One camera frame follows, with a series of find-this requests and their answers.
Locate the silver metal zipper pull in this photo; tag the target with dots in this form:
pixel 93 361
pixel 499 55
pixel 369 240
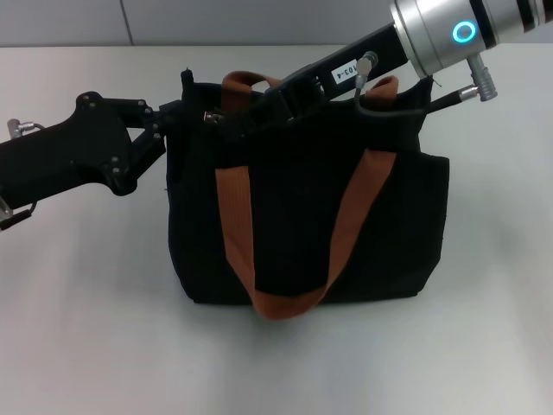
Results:
pixel 211 117

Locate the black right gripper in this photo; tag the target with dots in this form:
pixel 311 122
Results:
pixel 311 84

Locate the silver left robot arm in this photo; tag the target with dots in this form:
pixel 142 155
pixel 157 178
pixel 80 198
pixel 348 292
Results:
pixel 3 207

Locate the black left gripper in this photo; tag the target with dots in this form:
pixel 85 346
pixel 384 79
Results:
pixel 65 160

